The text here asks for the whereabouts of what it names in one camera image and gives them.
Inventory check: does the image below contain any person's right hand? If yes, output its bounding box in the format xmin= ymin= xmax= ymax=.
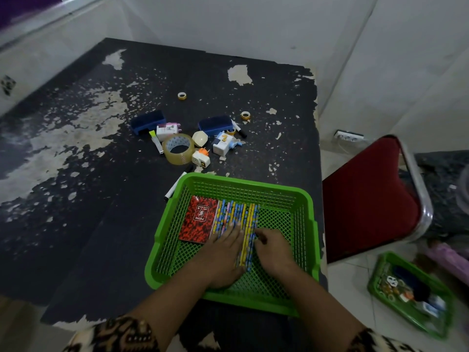
xmin=254 ymin=228 xmax=299 ymax=279

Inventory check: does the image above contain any person's left hand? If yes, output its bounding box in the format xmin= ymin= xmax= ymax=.
xmin=196 ymin=221 xmax=246 ymax=290

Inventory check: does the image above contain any row of patterned pencils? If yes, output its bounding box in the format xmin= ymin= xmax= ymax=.
xmin=212 ymin=200 xmax=261 ymax=272

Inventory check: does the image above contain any person's left forearm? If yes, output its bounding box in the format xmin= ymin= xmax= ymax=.
xmin=125 ymin=265 xmax=224 ymax=352

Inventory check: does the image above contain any person's right forearm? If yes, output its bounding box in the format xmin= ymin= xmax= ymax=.
xmin=280 ymin=265 xmax=369 ymax=352

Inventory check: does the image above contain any large green plastic basket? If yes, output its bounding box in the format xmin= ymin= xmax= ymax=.
xmin=145 ymin=172 xmax=321 ymax=317

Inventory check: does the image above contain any red marbled notebook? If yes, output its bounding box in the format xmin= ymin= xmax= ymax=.
xmin=178 ymin=196 xmax=219 ymax=245

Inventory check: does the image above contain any white marker with black cap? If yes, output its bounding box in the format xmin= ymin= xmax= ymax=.
xmin=164 ymin=172 xmax=188 ymax=201

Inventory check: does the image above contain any white orange toy sharpener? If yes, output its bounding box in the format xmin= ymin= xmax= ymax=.
xmin=191 ymin=147 xmax=211 ymax=169

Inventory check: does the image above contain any white blue toy sharpener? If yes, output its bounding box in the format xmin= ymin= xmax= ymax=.
xmin=213 ymin=131 xmax=243 ymax=157

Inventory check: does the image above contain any large clear tape roll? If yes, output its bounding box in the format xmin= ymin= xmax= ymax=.
xmin=161 ymin=133 xmax=195 ymax=165

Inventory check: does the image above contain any red padded metal chair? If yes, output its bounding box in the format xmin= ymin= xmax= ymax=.
xmin=322 ymin=135 xmax=434 ymax=264

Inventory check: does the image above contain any blue whiteboard eraser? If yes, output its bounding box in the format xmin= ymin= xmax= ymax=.
xmin=130 ymin=110 xmax=167 ymax=136
xmin=198 ymin=115 xmax=234 ymax=137

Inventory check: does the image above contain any green white highlighter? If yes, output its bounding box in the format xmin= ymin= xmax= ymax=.
xmin=149 ymin=130 xmax=164 ymax=155

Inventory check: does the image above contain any white pink toy sharpener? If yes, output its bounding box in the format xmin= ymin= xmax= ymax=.
xmin=156 ymin=122 xmax=182 ymax=142

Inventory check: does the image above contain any small green plastic basket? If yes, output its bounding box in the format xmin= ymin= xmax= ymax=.
xmin=367 ymin=252 xmax=455 ymax=339

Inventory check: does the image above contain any patterned batik left sleeve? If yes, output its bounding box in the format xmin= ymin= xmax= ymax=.
xmin=62 ymin=316 xmax=160 ymax=352

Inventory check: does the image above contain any patterned batik sleeve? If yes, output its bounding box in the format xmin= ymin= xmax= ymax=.
xmin=346 ymin=328 xmax=424 ymax=352
xmin=62 ymin=316 xmax=160 ymax=352

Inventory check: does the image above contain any patterned batik right sleeve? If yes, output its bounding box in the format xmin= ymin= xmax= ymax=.
xmin=346 ymin=328 xmax=424 ymax=352

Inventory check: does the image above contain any dark blue eraser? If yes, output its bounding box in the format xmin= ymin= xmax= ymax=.
xmin=396 ymin=265 xmax=431 ymax=302

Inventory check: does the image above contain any pink plastic object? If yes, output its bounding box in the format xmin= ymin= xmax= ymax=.
xmin=425 ymin=242 xmax=469 ymax=286

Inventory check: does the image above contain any white wall socket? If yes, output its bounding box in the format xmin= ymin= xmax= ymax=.
xmin=333 ymin=130 xmax=365 ymax=143

